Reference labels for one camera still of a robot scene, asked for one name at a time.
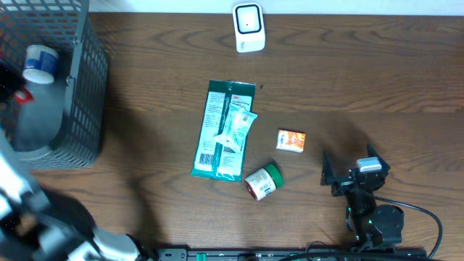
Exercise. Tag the green lid jar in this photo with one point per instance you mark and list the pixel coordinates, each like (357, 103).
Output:
(264, 181)

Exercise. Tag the small orange box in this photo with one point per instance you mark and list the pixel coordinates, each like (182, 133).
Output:
(292, 141)

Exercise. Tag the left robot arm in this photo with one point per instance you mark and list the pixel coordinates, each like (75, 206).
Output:
(41, 224)

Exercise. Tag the blue white yogurt cup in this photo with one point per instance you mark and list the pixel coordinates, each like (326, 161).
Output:
(40, 64)

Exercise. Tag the white teal wipes packet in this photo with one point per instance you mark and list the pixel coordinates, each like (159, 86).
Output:
(236, 128)

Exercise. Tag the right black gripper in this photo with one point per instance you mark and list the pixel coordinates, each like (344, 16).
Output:
(328, 175)

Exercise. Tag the red coffee stick sachet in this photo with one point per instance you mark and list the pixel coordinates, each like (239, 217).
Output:
(22, 96)

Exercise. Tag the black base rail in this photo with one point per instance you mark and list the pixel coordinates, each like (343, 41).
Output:
(314, 254)

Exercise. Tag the green white glove package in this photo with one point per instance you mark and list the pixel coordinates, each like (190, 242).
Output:
(213, 160)

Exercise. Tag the white barcode scanner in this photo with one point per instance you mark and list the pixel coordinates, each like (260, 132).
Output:
(249, 27)

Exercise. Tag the grey plastic mesh basket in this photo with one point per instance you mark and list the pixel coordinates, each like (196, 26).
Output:
(61, 127)

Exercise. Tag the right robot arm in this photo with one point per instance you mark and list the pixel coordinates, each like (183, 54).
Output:
(376, 226)

